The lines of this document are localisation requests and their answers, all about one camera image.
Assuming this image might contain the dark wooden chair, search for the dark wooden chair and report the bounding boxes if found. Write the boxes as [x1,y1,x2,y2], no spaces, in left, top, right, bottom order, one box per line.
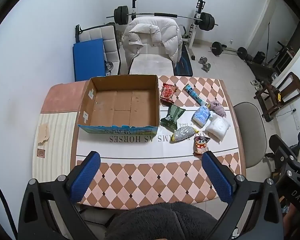
[254,71,300,123]

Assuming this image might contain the beige round chair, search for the beige round chair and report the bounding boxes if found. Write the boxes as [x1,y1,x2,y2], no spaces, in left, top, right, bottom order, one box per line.
[233,102,267,169]

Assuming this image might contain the person's right forearm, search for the person's right forearm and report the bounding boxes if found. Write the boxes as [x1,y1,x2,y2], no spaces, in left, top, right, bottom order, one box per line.
[282,206,298,239]

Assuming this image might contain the brown cardboard box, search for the brown cardboard box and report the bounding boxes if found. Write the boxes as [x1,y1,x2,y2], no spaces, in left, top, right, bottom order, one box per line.
[77,74,160,136]

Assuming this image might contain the purple cloth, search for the purple cloth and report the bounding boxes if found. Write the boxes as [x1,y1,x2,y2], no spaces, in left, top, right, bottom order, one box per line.
[209,100,227,118]

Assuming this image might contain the silver packet with yellow ends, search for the silver packet with yellow ends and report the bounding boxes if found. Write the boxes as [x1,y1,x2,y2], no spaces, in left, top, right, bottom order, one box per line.
[171,126,200,143]

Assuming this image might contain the chrome weight plates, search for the chrome weight plates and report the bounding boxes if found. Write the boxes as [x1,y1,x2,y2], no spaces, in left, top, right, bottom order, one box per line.
[104,60,114,77]

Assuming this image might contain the wall socket with plug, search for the wall socket with plug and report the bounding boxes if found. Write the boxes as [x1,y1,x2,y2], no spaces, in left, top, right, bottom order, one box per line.
[275,107,297,117]

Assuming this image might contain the black weight bench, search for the black weight bench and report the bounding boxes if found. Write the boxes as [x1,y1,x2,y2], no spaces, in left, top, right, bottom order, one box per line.
[174,42,193,77]

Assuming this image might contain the green snack packet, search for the green snack packet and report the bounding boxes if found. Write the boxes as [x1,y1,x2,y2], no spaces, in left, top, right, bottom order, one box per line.
[160,104,186,130]

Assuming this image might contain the cartoon face snack packet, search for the cartoon face snack packet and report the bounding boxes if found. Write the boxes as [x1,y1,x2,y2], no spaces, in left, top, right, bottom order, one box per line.
[192,136,211,155]

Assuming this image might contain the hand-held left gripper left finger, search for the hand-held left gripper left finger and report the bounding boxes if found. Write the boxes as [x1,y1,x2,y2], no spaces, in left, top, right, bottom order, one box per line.
[16,151,108,240]

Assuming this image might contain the white soft pouch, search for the white soft pouch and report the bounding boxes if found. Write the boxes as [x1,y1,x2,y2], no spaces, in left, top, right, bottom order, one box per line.
[205,115,231,143]

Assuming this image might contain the white door frame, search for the white door frame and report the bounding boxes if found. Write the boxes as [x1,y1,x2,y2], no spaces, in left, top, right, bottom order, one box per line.
[247,0,275,55]

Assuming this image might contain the long blue white packet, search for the long blue white packet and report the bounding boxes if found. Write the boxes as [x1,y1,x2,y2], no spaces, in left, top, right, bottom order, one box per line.
[183,84,210,107]

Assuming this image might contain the red snack packet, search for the red snack packet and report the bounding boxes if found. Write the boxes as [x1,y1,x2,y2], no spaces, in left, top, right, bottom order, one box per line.
[160,83,179,104]

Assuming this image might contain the white puffer jacket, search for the white puffer jacket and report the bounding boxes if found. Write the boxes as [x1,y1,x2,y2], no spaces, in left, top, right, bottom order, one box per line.
[121,16,183,68]

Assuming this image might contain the blue tissue pack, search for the blue tissue pack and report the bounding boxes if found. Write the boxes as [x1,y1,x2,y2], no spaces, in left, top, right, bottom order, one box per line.
[192,105,212,126]

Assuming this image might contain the blue folded mat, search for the blue folded mat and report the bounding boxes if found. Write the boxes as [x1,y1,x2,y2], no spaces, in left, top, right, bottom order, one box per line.
[73,38,106,82]

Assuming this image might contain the black weight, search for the black weight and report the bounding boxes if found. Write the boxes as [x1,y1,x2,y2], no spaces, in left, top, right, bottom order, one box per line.
[252,51,266,64]

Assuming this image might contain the short barbell with black plates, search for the short barbell with black plates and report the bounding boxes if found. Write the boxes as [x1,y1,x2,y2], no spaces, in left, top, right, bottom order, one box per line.
[210,41,248,60]

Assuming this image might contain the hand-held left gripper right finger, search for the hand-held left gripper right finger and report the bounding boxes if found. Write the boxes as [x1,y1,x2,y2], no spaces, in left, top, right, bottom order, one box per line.
[201,151,285,240]

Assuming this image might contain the black exercise machine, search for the black exercise machine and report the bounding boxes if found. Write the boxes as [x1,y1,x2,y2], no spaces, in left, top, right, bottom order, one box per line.
[245,40,298,80]

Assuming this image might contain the dark fleece clothing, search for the dark fleece clothing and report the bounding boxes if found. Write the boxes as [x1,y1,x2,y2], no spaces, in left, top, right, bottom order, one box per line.
[104,201,218,240]

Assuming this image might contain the white quilted chair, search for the white quilted chair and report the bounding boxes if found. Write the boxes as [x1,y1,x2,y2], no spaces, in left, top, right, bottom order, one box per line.
[75,22,122,75]

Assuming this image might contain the white bench press rack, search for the white bench press rack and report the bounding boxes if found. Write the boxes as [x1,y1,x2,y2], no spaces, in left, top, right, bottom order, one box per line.
[130,0,208,60]

